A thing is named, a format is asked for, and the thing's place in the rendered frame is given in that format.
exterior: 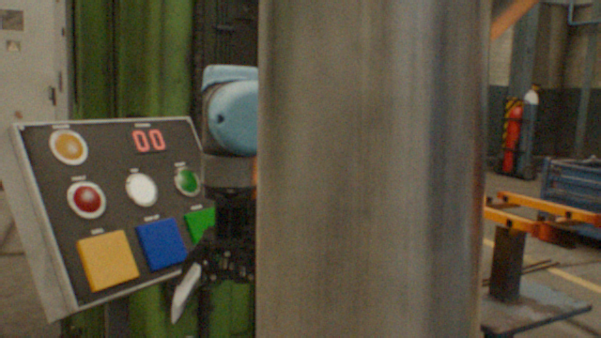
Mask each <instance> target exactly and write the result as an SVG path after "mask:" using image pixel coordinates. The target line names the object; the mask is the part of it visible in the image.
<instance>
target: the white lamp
mask: <svg viewBox="0 0 601 338"><path fill-rule="evenodd" d="M131 193H132V195H133V196H134V197H135V198H136V199H137V200H138V201H141V202H149V201H150V200H151V199H152V198H153V196H154V190H153V187H152V185H151V184H150V182H149V181H148V180H146V179H145V178H142V177H137V178H135V179H134V180H133V181H132V182H131Z"/></svg>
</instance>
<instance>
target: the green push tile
mask: <svg viewBox="0 0 601 338"><path fill-rule="evenodd" d="M214 214H215V207H211V208H207V209H203V210H199V211H195V212H192V213H188V214H185V215H183V218H184V221H185V223H186V225H187V228H188V232H189V234H190V237H191V240H192V242H193V246H194V245H196V244H197V243H198V241H199V240H200V238H201V237H202V236H203V232H204V229H205V230H208V226H209V225H214Z"/></svg>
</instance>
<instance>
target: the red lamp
mask: <svg viewBox="0 0 601 338"><path fill-rule="evenodd" d="M73 202H74V204H75V206H76V207H77V208H78V209H80V210H81V211H82V212H84V213H89V214H90V213H95V212H97V211H98V210H99V209H100V207H101V197H100V194H99V193H98V192H97V191H96V190H95V189H94V188H92V187H89V186H81V187H79V188H77V189H76V190H75V191H74V193H73Z"/></svg>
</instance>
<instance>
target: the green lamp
mask: <svg viewBox="0 0 601 338"><path fill-rule="evenodd" d="M177 180H178V184H179V186H180V187H181V189H182V190H183V191H185V192H188V193H193V192H196V190H197V187H198V184H197V180H196V178H195V176H194V175H193V173H192V172H191V171H189V170H181V171H180V172H179V173H178V178H177Z"/></svg>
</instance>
